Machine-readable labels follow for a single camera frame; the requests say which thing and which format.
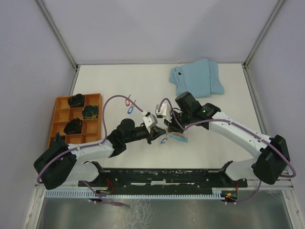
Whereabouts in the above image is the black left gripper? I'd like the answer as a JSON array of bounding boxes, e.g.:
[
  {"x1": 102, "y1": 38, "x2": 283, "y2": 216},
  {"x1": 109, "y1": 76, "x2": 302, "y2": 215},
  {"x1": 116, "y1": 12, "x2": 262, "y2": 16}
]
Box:
[{"x1": 124, "y1": 125, "x2": 166, "y2": 145}]

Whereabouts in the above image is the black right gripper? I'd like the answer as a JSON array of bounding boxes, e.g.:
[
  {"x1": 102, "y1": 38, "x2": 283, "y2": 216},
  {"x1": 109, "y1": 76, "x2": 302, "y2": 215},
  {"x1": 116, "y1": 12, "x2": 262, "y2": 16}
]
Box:
[{"x1": 164, "y1": 109, "x2": 193, "y2": 134}]

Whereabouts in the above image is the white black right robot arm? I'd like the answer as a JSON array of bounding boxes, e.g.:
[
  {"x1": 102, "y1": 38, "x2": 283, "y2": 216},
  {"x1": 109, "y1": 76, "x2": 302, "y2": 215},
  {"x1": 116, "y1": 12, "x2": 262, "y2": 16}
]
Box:
[{"x1": 156, "y1": 92, "x2": 290, "y2": 187}]

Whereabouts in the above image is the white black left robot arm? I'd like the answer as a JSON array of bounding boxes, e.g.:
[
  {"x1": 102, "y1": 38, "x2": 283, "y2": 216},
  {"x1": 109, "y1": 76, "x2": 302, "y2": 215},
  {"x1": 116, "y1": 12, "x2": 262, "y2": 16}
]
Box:
[{"x1": 33, "y1": 118, "x2": 166, "y2": 190}]

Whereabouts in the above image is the key with red tag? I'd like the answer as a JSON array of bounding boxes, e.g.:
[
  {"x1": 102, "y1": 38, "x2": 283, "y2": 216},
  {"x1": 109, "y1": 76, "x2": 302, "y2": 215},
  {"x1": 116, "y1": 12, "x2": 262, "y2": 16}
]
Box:
[{"x1": 125, "y1": 95, "x2": 131, "y2": 107}]

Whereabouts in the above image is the light blue folded cloth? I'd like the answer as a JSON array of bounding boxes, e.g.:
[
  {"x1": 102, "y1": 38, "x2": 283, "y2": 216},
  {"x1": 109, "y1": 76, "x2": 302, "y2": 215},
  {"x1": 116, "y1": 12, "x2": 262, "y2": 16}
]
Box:
[{"x1": 169, "y1": 59, "x2": 224, "y2": 98}]

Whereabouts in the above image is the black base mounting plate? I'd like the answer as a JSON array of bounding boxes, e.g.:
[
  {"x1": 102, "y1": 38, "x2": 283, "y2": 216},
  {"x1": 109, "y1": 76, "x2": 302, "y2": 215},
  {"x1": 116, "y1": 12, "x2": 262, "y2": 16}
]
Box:
[{"x1": 88, "y1": 168, "x2": 248, "y2": 188}]

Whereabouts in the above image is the orange compartment tray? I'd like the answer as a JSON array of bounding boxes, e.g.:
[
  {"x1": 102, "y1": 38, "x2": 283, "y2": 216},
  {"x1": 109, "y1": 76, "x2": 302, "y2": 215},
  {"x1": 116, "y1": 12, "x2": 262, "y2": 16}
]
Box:
[{"x1": 47, "y1": 94, "x2": 102, "y2": 146}]

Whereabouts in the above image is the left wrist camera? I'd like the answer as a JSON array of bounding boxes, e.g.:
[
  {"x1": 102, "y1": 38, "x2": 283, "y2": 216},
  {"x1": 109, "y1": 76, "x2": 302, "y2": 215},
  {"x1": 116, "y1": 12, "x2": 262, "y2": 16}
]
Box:
[{"x1": 142, "y1": 112, "x2": 158, "y2": 128}]

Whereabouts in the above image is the green blue coiled strap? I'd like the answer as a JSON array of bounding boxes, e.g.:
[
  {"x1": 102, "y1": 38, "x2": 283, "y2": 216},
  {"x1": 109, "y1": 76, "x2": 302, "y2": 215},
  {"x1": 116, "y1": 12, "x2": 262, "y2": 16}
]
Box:
[{"x1": 82, "y1": 104, "x2": 99, "y2": 120}]

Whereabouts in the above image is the white slotted cable duct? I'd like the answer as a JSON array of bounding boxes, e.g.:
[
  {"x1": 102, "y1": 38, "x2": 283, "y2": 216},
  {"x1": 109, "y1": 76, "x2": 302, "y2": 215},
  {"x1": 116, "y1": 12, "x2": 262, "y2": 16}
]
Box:
[{"x1": 45, "y1": 188, "x2": 227, "y2": 198}]

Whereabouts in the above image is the black coiled strap bottom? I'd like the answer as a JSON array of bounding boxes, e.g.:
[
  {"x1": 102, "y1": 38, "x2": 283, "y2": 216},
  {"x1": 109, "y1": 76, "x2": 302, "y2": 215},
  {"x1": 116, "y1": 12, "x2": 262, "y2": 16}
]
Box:
[{"x1": 63, "y1": 118, "x2": 83, "y2": 134}]

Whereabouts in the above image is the black coiled strap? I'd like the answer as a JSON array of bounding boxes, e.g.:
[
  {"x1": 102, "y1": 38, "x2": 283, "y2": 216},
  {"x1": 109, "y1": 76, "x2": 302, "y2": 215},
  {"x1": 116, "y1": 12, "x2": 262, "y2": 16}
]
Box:
[
  {"x1": 63, "y1": 118, "x2": 83, "y2": 134},
  {"x1": 68, "y1": 94, "x2": 85, "y2": 107}
]

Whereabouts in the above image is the black coiled strap top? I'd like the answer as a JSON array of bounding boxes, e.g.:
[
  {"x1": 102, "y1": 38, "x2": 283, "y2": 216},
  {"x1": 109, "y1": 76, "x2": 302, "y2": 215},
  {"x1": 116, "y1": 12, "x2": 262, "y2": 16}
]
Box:
[{"x1": 68, "y1": 94, "x2": 85, "y2": 107}]

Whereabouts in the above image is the aluminium frame rail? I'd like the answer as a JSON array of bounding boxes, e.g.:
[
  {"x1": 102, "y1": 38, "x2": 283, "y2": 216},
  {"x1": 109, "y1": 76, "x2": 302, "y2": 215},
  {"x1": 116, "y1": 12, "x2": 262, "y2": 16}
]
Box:
[{"x1": 242, "y1": 0, "x2": 305, "y2": 170}]

